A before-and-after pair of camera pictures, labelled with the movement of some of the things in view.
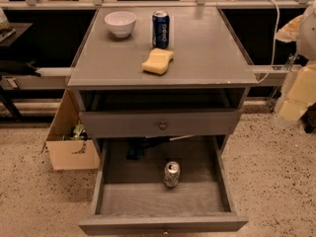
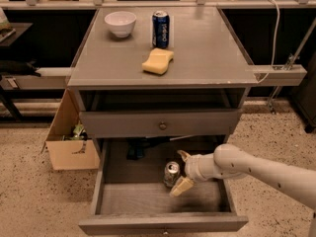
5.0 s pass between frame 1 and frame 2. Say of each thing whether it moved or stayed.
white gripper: moved
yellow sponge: stayed
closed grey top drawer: stayed
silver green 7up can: stayed
